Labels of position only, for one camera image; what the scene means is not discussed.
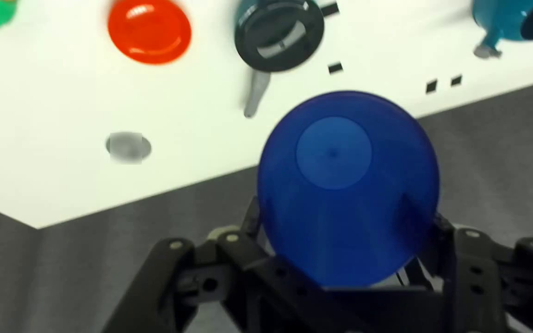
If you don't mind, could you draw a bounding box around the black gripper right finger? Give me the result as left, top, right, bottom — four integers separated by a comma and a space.
422, 212, 533, 333

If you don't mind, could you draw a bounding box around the grey table grommet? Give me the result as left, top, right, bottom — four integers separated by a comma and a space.
104, 132, 154, 165

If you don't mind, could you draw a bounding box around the blue plastic cup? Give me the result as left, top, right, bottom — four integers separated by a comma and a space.
256, 89, 443, 293

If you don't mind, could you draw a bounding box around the red round plastic disc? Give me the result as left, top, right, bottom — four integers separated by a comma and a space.
106, 0, 193, 65

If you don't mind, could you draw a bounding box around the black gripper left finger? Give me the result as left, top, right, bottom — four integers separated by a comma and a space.
102, 197, 293, 333

